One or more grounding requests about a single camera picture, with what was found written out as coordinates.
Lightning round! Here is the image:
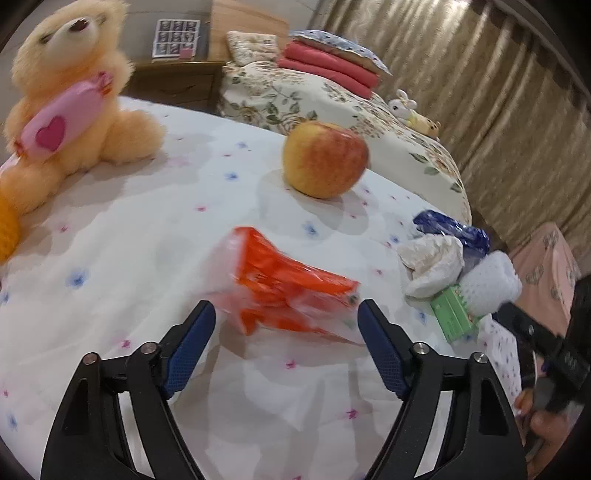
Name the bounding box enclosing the folded red blanket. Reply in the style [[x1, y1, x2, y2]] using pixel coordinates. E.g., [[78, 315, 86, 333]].
[[277, 41, 380, 99]]

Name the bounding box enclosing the blue white pillow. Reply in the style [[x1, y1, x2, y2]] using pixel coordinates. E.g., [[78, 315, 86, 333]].
[[290, 30, 392, 76]]

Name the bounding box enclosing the beige teddy bear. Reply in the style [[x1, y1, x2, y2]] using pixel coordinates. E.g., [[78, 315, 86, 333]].
[[1, 1, 165, 215]]

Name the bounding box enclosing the orange clear plastic wrapper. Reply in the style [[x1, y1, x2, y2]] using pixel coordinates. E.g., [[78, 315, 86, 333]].
[[204, 226, 363, 344]]

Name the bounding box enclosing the wooden nightstand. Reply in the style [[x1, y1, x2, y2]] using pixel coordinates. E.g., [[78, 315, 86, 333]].
[[122, 60, 224, 114]]

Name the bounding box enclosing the photo grid frame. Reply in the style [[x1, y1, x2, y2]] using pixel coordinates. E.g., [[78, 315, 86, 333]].
[[152, 19, 200, 59]]

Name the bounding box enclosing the white foam fruit net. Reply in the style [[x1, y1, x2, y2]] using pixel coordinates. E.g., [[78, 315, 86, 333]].
[[459, 251, 522, 317]]

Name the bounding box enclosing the person's right hand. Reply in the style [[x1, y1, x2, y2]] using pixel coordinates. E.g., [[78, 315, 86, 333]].
[[527, 402, 584, 479]]

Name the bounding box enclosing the beige patterned curtain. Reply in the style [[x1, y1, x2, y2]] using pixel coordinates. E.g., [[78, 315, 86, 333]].
[[311, 1, 590, 253]]

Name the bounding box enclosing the red yellow apple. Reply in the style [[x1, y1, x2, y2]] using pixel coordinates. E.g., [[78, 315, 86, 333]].
[[281, 121, 370, 200]]

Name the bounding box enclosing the yellow brown plush toy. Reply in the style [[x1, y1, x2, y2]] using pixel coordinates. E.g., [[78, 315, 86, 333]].
[[408, 112, 441, 140]]

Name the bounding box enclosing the green milk carton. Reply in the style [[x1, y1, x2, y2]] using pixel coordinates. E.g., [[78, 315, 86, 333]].
[[430, 284, 481, 343]]

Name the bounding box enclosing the wooden headboard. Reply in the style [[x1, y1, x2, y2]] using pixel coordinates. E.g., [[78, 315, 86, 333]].
[[207, 0, 290, 62]]

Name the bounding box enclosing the white rabbit plush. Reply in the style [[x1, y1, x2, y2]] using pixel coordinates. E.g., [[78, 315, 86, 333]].
[[388, 89, 418, 123]]

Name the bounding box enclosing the small orange foam net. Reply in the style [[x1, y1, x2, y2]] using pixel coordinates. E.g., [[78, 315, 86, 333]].
[[0, 194, 22, 264]]

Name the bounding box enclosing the floral quilt bed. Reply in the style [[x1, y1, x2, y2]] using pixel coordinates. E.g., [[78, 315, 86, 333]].
[[218, 61, 472, 224]]

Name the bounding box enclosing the pink heart cloth cover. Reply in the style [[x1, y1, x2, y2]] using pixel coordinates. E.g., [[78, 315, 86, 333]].
[[510, 222, 581, 336]]

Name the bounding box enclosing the blue plastic wrapper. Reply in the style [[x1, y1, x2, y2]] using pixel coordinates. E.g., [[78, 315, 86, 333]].
[[413, 210, 491, 257]]

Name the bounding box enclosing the floral cream pillow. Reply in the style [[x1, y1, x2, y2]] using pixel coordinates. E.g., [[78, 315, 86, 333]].
[[225, 31, 280, 66]]

